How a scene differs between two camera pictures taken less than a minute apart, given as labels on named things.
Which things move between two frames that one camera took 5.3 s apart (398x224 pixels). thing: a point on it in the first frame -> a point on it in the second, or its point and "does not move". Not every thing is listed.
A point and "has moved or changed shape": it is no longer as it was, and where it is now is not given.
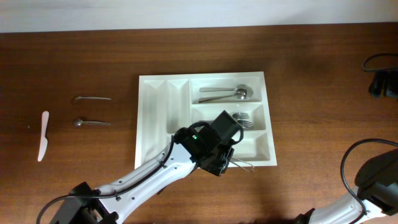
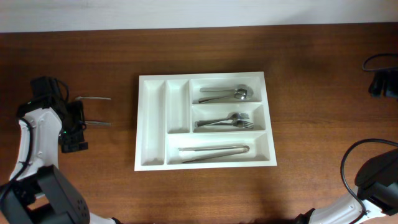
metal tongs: (242, 162) has moved or changed shape
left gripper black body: (221, 160) -> (74, 130)
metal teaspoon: (91, 98) does not move
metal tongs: (246, 170) has moved or changed shape
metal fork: (246, 124) does not move
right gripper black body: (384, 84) does not move
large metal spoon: (240, 93) does not move
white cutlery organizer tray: (168, 103) does not move
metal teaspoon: (79, 122) does not move
